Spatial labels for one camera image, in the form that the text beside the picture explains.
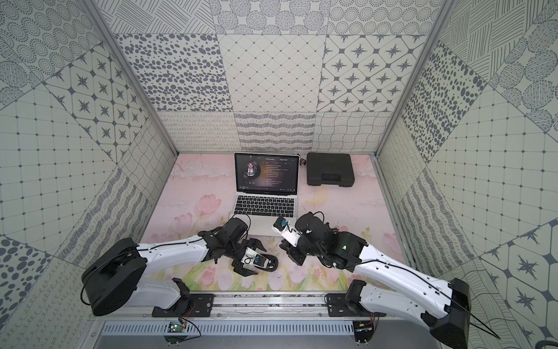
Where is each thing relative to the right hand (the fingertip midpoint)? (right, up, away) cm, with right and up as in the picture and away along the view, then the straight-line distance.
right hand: (285, 244), depth 71 cm
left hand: (-9, -7, +12) cm, 16 cm away
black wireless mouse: (-5, -11, +10) cm, 15 cm away
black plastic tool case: (+23, +26, +40) cm, 53 cm away
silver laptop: (-10, +17, +33) cm, 38 cm away
